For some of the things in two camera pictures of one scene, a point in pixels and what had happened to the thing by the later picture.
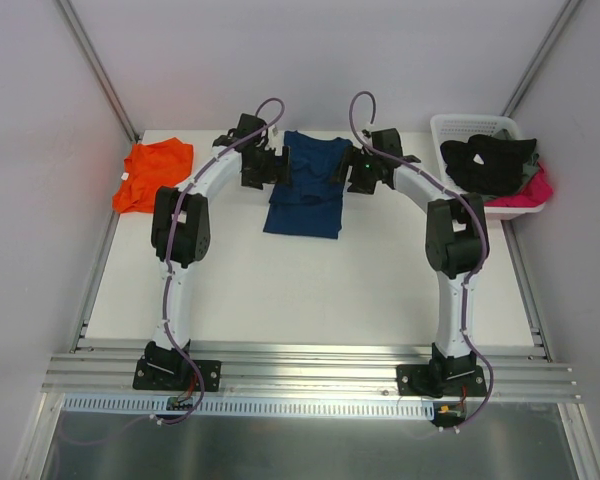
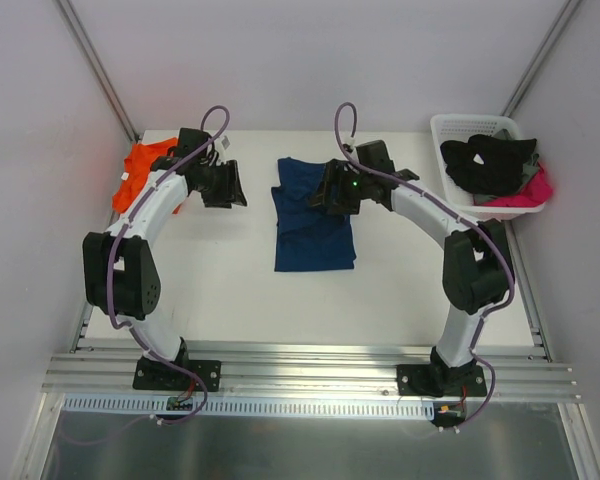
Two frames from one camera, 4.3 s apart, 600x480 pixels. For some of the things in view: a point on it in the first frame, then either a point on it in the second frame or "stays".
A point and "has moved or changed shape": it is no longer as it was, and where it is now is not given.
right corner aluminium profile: [541, 59] stays
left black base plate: [176, 375] stays
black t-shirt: [487, 164] stays
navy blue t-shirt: [312, 205] has moved or changed shape
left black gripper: [281, 165] -> [222, 185]
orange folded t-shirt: [150, 166] stays
